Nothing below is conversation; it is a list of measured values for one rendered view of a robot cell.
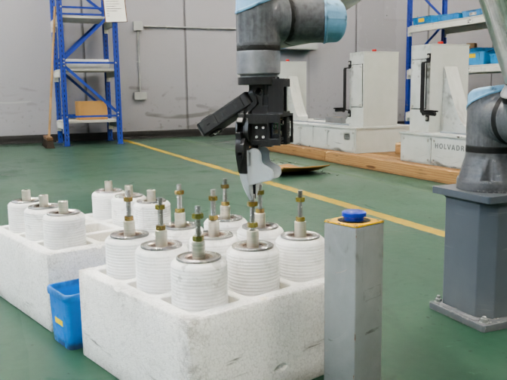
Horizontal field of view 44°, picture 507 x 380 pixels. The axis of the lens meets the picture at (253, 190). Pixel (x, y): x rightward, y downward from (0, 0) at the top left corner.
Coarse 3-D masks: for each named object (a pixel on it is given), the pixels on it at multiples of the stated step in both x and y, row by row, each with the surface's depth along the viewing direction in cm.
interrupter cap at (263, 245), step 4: (260, 240) 117; (232, 244) 114; (236, 244) 114; (240, 244) 114; (244, 244) 115; (260, 244) 115; (264, 244) 114; (268, 244) 114; (272, 244) 113; (232, 248) 112; (236, 248) 111; (240, 248) 111; (244, 248) 111; (248, 248) 111; (252, 248) 111; (256, 248) 111; (260, 248) 111; (264, 248) 111; (268, 248) 111
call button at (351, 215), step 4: (344, 212) 103; (348, 212) 103; (352, 212) 103; (356, 212) 103; (360, 212) 103; (364, 212) 103; (344, 216) 103; (348, 216) 103; (352, 216) 102; (356, 216) 102; (360, 216) 102; (364, 216) 103; (348, 220) 103; (352, 220) 103; (356, 220) 103; (360, 220) 103
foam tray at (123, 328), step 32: (96, 288) 121; (128, 288) 114; (288, 288) 112; (320, 288) 115; (96, 320) 122; (128, 320) 112; (160, 320) 103; (192, 320) 97; (224, 320) 101; (256, 320) 106; (288, 320) 111; (320, 320) 116; (96, 352) 124; (128, 352) 113; (160, 352) 104; (192, 352) 98; (224, 352) 102; (256, 352) 106; (288, 352) 111; (320, 352) 117
